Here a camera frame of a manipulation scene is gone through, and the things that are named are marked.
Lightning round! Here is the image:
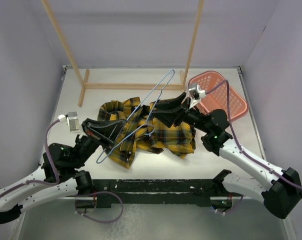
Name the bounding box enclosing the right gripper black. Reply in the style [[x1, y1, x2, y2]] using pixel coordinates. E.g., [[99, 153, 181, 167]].
[[152, 92, 211, 133]]

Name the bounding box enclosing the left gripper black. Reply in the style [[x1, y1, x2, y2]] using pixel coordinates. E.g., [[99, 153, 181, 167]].
[[71, 118, 128, 168]]

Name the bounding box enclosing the blue wire hanger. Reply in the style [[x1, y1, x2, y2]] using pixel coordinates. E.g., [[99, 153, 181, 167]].
[[95, 69, 176, 165]]

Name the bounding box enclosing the yellow black plaid shirt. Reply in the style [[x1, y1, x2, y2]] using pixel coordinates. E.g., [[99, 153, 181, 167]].
[[97, 97, 196, 169]]

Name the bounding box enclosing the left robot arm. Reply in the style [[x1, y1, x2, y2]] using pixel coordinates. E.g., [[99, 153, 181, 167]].
[[0, 114, 126, 225]]

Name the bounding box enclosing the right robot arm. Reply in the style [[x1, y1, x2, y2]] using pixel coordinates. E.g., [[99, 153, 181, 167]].
[[152, 93, 302, 219]]

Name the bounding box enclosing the pink plastic basket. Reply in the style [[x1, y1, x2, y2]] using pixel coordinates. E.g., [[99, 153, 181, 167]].
[[188, 70, 248, 121]]

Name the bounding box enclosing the wooden clothes rack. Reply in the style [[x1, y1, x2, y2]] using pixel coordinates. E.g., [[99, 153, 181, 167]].
[[41, 0, 204, 107]]

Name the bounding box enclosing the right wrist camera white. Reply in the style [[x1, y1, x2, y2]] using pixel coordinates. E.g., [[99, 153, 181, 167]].
[[188, 82, 206, 109]]

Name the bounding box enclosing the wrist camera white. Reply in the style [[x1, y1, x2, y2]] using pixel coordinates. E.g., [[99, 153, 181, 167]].
[[188, 82, 206, 109], [58, 111, 80, 132]]

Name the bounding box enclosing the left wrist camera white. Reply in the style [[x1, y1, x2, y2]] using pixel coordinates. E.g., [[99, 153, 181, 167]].
[[58, 111, 80, 132]]

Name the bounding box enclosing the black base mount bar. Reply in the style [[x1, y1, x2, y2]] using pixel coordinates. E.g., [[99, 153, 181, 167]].
[[90, 178, 241, 210]]

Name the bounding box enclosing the aluminium rail frame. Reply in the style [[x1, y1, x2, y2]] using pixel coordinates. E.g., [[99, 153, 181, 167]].
[[19, 65, 284, 201]]

